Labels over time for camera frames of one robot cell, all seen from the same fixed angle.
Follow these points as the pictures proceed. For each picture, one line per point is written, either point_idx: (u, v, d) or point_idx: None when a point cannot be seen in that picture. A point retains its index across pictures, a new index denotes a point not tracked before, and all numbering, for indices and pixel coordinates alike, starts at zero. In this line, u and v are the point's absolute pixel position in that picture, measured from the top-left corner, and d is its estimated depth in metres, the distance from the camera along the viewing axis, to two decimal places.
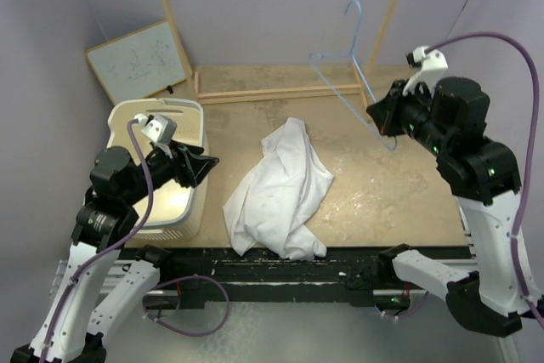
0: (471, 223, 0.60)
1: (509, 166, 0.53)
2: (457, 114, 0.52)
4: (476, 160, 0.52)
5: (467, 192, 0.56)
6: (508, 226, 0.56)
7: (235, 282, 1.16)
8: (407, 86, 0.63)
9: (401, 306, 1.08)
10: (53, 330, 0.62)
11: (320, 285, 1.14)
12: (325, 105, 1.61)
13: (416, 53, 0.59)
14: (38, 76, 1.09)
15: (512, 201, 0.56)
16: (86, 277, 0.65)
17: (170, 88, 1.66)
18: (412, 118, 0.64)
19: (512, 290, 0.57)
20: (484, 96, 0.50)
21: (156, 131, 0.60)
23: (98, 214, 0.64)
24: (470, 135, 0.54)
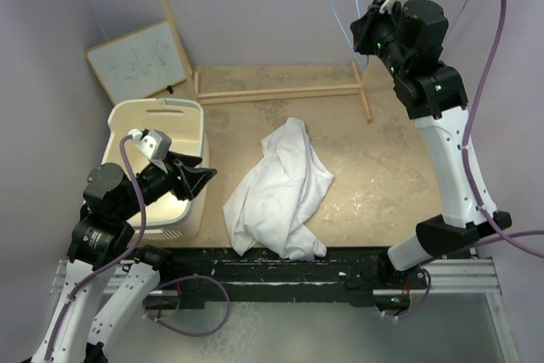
0: (428, 144, 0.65)
1: (456, 84, 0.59)
2: (418, 34, 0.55)
4: (427, 81, 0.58)
5: (417, 110, 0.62)
6: (459, 139, 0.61)
7: (235, 282, 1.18)
8: (384, 3, 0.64)
9: (401, 306, 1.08)
10: (53, 346, 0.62)
11: (320, 285, 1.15)
12: (325, 106, 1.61)
13: None
14: (37, 76, 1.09)
15: (462, 116, 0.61)
16: (84, 293, 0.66)
17: (170, 88, 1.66)
18: (381, 36, 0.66)
19: (467, 201, 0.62)
20: (445, 20, 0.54)
21: (150, 147, 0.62)
23: (92, 232, 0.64)
24: (427, 59, 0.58)
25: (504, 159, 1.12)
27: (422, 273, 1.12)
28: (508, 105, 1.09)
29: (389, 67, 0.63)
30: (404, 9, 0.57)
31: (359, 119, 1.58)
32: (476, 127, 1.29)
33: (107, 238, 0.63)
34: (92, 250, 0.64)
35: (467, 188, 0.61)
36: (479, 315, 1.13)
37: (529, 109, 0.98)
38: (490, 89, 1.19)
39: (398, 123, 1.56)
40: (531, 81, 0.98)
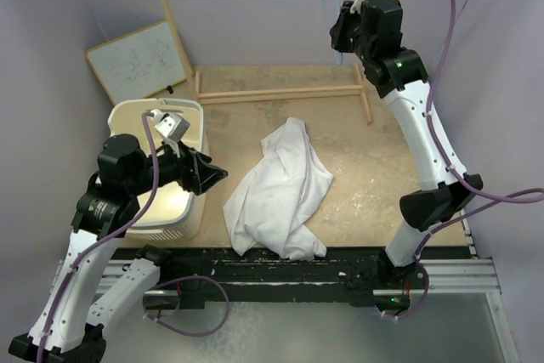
0: (399, 119, 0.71)
1: (416, 62, 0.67)
2: (379, 22, 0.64)
4: (388, 60, 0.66)
5: (385, 88, 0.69)
6: (423, 109, 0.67)
7: (235, 282, 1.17)
8: (354, 4, 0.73)
9: (400, 306, 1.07)
10: (53, 318, 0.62)
11: (320, 285, 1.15)
12: (325, 106, 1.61)
13: None
14: (37, 77, 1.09)
15: (425, 89, 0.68)
16: (86, 264, 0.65)
17: (170, 88, 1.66)
18: (352, 32, 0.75)
19: (437, 163, 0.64)
20: (400, 8, 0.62)
21: (169, 127, 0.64)
23: (99, 201, 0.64)
24: (389, 42, 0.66)
25: (505, 160, 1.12)
27: (423, 274, 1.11)
28: (509, 106, 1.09)
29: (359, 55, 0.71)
30: (365, 1, 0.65)
31: (359, 119, 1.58)
32: (477, 127, 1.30)
33: (111, 209, 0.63)
34: (96, 220, 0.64)
35: (434, 150, 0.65)
36: (479, 315, 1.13)
37: (531, 110, 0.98)
38: (491, 90, 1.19)
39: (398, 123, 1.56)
40: (532, 82, 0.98)
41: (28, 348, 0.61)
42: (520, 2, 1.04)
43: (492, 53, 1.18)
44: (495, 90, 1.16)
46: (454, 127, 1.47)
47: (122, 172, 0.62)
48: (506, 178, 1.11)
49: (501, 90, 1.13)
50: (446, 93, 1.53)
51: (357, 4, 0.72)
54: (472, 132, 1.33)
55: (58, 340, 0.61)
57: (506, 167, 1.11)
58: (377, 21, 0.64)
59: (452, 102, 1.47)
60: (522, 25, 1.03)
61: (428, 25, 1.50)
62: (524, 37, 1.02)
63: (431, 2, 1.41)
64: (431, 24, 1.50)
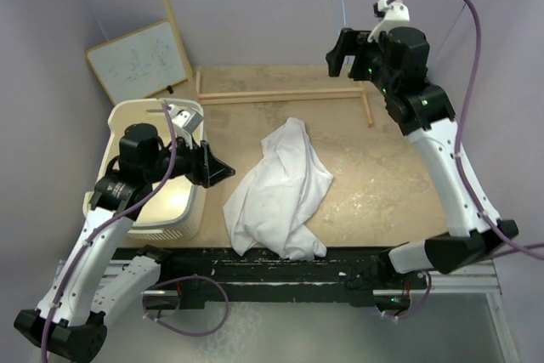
0: (424, 158, 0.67)
1: (442, 99, 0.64)
2: (404, 57, 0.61)
4: (414, 99, 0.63)
5: (410, 127, 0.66)
6: (451, 149, 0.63)
7: (235, 282, 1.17)
8: (372, 33, 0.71)
9: (401, 306, 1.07)
10: (63, 292, 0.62)
11: (319, 285, 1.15)
12: (325, 106, 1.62)
13: (381, 4, 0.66)
14: (38, 76, 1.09)
15: (451, 128, 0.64)
16: (100, 240, 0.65)
17: (170, 88, 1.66)
18: (372, 62, 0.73)
19: (468, 208, 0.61)
20: (426, 43, 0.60)
21: (184, 118, 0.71)
23: (116, 184, 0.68)
24: (414, 78, 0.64)
25: (505, 160, 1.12)
27: (423, 274, 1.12)
28: (509, 106, 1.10)
29: (382, 88, 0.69)
30: (388, 35, 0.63)
31: (359, 120, 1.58)
32: (477, 128, 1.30)
33: (129, 191, 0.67)
34: (113, 201, 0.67)
35: (466, 195, 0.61)
36: (479, 315, 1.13)
37: (531, 110, 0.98)
38: (491, 90, 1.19)
39: None
40: (532, 82, 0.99)
41: (35, 321, 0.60)
42: (520, 3, 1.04)
43: (492, 53, 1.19)
44: (495, 90, 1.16)
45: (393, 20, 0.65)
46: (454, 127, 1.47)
47: (140, 158, 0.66)
48: (506, 178, 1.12)
49: (501, 91, 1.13)
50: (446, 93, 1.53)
51: (375, 33, 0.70)
54: (472, 132, 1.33)
55: (66, 313, 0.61)
57: (507, 167, 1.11)
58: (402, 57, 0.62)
59: (452, 103, 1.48)
60: (522, 26, 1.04)
61: (428, 25, 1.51)
62: (524, 38, 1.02)
63: (431, 3, 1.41)
64: (432, 25, 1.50)
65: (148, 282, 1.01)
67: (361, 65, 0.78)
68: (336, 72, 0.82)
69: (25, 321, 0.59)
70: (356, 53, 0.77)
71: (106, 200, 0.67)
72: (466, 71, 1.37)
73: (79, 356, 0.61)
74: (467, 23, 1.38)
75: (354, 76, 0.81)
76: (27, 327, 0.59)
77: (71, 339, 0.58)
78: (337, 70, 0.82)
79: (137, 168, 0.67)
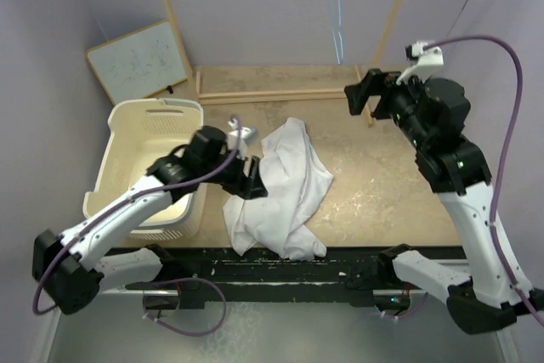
0: (453, 218, 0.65)
1: (478, 161, 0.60)
2: (441, 116, 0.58)
4: (448, 157, 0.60)
5: (442, 187, 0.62)
6: (486, 216, 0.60)
7: (235, 282, 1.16)
8: (402, 76, 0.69)
9: (400, 306, 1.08)
10: (89, 229, 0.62)
11: (319, 285, 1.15)
12: (325, 106, 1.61)
13: (416, 48, 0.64)
14: (37, 76, 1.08)
15: (487, 192, 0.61)
16: (142, 202, 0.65)
17: (170, 88, 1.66)
18: (401, 108, 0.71)
19: (501, 281, 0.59)
20: (467, 103, 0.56)
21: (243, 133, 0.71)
23: (174, 167, 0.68)
24: (449, 136, 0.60)
25: (505, 161, 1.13)
27: None
28: (509, 107, 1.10)
29: (412, 139, 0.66)
30: (425, 90, 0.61)
31: (359, 120, 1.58)
32: (477, 128, 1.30)
33: (181, 177, 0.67)
34: (166, 178, 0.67)
35: (499, 266, 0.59)
36: None
37: (531, 110, 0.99)
38: (491, 91, 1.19)
39: None
40: (533, 83, 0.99)
41: (53, 244, 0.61)
42: (520, 3, 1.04)
43: (492, 54, 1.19)
44: (495, 90, 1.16)
45: (426, 64, 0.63)
46: None
47: (203, 156, 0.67)
48: (506, 179, 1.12)
49: (501, 92, 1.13)
50: None
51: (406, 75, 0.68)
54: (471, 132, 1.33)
55: (82, 249, 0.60)
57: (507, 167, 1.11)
58: (439, 116, 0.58)
59: None
60: (522, 26, 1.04)
61: (428, 25, 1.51)
62: (524, 38, 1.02)
63: (431, 3, 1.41)
64: (432, 25, 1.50)
65: (146, 275, 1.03)
67: (387, 107, 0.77)
68: (358, 110, 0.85)
69: (45, 241, 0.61)
70: (383, 94, 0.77)
71: (157, 175, 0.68)
72: (467, 72, 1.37)
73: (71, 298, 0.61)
74: (468, 24, 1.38)
75: (377, 115, 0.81)
76: (43, 247, 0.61)
77: (73, 278, 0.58)
78: (360, 107, 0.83)
79: (197, 160, 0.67)
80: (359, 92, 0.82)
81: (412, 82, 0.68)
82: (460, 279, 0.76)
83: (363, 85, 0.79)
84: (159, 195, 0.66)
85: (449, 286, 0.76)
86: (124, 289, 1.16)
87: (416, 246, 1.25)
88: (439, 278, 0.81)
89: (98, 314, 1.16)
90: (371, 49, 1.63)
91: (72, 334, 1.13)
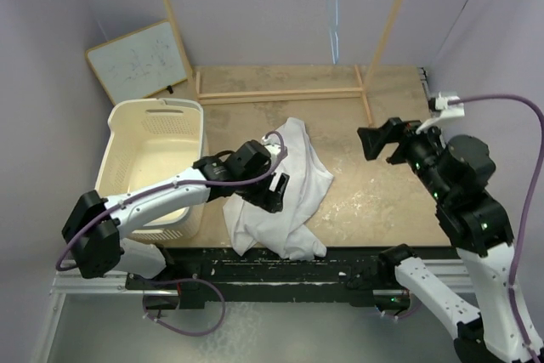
0: (473, 270, 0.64)
1: (501, 219, 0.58)
2: (466, 177, 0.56)
4: (470, 216, 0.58)
5: (464, 242, 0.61)
6: (506, 277, 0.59)
7: (235, 282, 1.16)
8: (422, 126, 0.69)
9: (400, 306, 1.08)
10: (133, 201, 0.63)
11: (319, 285, 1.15)
12: (325, 106, 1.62)
13: (440, 103, 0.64)
14: (37, 76, 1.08)
15: (508, 252, 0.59)
16: (184, 190, 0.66)
17: (170, 88, 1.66)
18: (419, 158, 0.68)
19: (514, 338, 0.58)
20: (491, 163, 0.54)
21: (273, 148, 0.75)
23: (218, 167, 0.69)
24: (473, 194, 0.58)
25: (505, 161, 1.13)
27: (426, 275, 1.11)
28: (509, 107, 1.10)
29: (433, 192, 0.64)
30: (450, 146, 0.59)
31: (359, 120, 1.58)
32: (476, 128, 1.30)
33: (223, 178, 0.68)
34: (208, 176, 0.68)
35: (512, 324, 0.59)
36: None
37: (531, 110, 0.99)
38: (492, 91, 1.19)
39: None
40: (532, 83, 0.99)
41: (97, 203, 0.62)
42: (520, 3, 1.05)
43: (493, 54, 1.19)
44: (495, 91, 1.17)
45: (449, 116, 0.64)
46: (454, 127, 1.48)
47: (245, 167, 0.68)
48: (507, 179, 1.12)
49: (501, 92, 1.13)
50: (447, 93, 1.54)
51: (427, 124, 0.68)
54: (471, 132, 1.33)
55: (122, 217, 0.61)
57: (507, 167, 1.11)
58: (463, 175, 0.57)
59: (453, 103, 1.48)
60: (521, 26, 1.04)
61: (428, 25, 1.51)
62: (524, 38, 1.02)
63: (431, 3, 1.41)
64: (432, 25, 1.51)
65: (150, 269, 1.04)
67: (404, 155, 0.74)
68: (373, 156, 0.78)
69: (89, 198, 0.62)
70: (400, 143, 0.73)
71: (201, 172, 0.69)
72: (467, 71, 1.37)
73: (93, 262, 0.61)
74: (468, 24, 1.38)
75: (392, 161, 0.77)
76: (87, 205, 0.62)
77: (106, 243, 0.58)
78: (376, 154, 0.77)
79: (240, 169, 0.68)
80: (374, 138, 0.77)
81: (432, 133, 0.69)
82: (470, 317, 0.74)
83: (382, 133, 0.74)
84: (201, 189, 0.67)
85: (457, 323, 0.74)
86: (124, 289, 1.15)
87: (416, 246, 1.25)
88: (446, 309, 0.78)
89: (98, 314, 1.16)
90: (371, 50, 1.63)
91: (72, 333, 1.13)
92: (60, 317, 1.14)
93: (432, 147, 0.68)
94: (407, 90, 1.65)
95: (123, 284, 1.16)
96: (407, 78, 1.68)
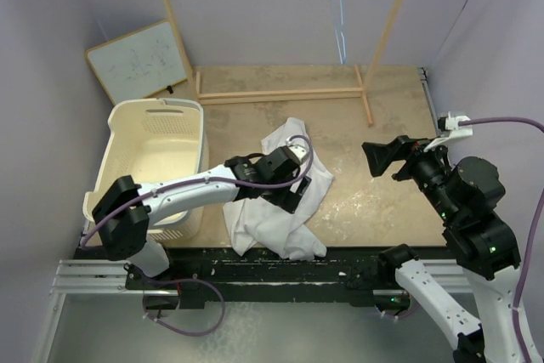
0: (476, 290, 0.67)
1: (510, 243, 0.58)
2: (473, 199, 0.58)
4: (478, 237, 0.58)
5: (471, 265, 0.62)
6: (511, 299, 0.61)
7: (235, 282, 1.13)
8: (429, 145, 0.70)
9: (400, 306, 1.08)
10: (165, 190, 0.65)
11: (319, 285, 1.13)
12: (325, 106, 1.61)
13: (450, 123, 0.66)
14: (37, 76, 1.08)
15: (514, 275, 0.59)
16: (214, 186, 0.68)
17: (170, 88, 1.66)
18: (427, 178, 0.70)
19: (515, 358, 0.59)
20: (501, 187, 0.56)
21: (300, 150, 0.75)
23: (248, 169, 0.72)
24: (480, 217, 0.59)
25: (504, 161, 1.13)
27: None
28: (510, 107, 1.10)
29: (440, 212, 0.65)
30: (459, 169, 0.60)
31: (359, 120, 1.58)
32: (476, 128, 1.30)
33: (252, 180, 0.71)
34: (239, 175, 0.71)
35: (514, 344, 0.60)
36: None
37: (532, 110, 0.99)
38: (492, 91, 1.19)
39: (398, 123, 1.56)
40: (533, 82, 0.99)
41: (130, 189, 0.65)
42: (520, 3, 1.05)
43: (493, 54, 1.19)
44: (496, 91, 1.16)
45: (458, 137, 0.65)
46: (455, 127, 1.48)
47: (274, 172, 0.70)
48: (507, 179, 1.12)
49: (502, 92, 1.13)
50: (447, 93, 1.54)
51: (434, 144, 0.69)
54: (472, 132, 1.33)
55: (153, 205, 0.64)
57: (507, 167, 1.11)
58: (472, 198, 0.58)
59: (453, 103, 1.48)
60: (521, 26, 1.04)
61: (428, 26, 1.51)
62: (524, 38, 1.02)
63: (431, 4, 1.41)
64: (432, 25, 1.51)
65: (150, 268, 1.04)
67: (410, 172, 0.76)
68: (379, 173, 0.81)
69: (123, 183, 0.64)
70: (408, 161, 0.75)
71: (231, 171, 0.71)
72: (467, 71, 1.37)
73: (120, 246, 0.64)
74: (468, 24, 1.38)
75: (398, 178, 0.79)
76: (120, 190, 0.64)
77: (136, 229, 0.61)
78: (383, 171, 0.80)
79: (269, 172, 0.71)
80: (380, 155, 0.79)
81: (440, 150, 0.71)
82: (470, 329, 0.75)
83: (388, 150, 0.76)
84: (232, 188, 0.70)
85: (458, 334, 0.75)
86: (124, 289, 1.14)
87: (416, 246, 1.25)
88: (448, 319, 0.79)
89: (98, 314, 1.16)
90: (371, 50, 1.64)
91: (73, 333, 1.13)
92: (60, 316, 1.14)
93: (439, 167, 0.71)
94: (407, 90, 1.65)
95: (123, 284, 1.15)
96: (407, 78, 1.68)
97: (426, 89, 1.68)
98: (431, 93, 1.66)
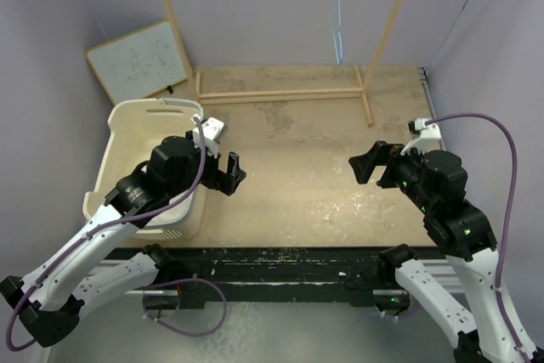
0: (461, 279, 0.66)
1: (484, 227, 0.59)
2: (441, 184, 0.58)
4: (454, 223, 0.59)
5: (450, 250, 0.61)
6: (491, 280, 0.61)
7: (235, 282, 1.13)
8: (405, 148, 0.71)
9: (401, 306, 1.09)
10: (48, 275, 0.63)
11: (319, 285, 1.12)
12: (324, 107, 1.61)
13: (418, 124, 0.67)
14: (37, 76, 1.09)
15: (492, 257, 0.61)
16: (99, 238, 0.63)
17: (170, 88, 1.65)
18: (405, 176, 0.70)
19: (506, 342, 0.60)
20: (464, 172, 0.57)
21: (213, 129, 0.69)
23: (135, 188, 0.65)
24: (451, 202, 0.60)
25: (501, 160, 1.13)
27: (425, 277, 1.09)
28: (509, 106, 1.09)
29: (419, 205, 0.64)
30: (424, 160, 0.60)
31: (360, 120, 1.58)
32: (475, 128, 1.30)
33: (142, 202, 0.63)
34: (127, 203, 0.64)
35: (502, 326, 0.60)
36: None
37: (530, 110, 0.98)
38: (492, 90, 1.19)
39: (398, 123, 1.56)
40: (532, 83, 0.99)
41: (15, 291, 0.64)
42: (519, 3, 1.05)
43: (492, 54, 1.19)
44: (496, 90, 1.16)
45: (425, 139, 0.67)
46: (453, 127, 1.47)
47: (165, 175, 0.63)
48: (502, 178, 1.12)
49: (502, 90, 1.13)
50: (446, 94, 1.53)
51: (408, 146, 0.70)
54: (471, 133, 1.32)
55: (42, 297, 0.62)
57: (503, 167, 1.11)
58: (439, 184, 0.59)
59: (454, 102, 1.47)
60: (521, 27, 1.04)
61: (428, 25, 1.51)
62: (524, 38, 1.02)
63: (430, 3, 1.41)
64: (431, 25, 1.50)
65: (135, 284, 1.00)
67: (392, 177, 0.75)
68: (364, 179, 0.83)
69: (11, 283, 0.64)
70: (388, 164, 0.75)
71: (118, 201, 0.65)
72: (467, 72, 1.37)
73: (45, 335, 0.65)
74: (468, 24, 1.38)
75: (382, 184, 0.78)
76: (8, 292, 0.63)
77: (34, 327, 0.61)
78: (367, 177, 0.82)
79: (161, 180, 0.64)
80: (363, 162, 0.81)
81: (414, 153, 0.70)
82: (470, 326, 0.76)
83: (369, 156, 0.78)
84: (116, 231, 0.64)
85: (458, 332, 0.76)
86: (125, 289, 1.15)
87: (416, 246, 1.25)
88: (448, 316, 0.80)
89: (98, 314, 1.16)
90: (371, 49, 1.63)
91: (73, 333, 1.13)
92: None
93: (414, 166, 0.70)
94: (406, 89, 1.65)
95: None
96: (406, 79, 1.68)
97: (426, 89, 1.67)
98: (431, 93, 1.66)
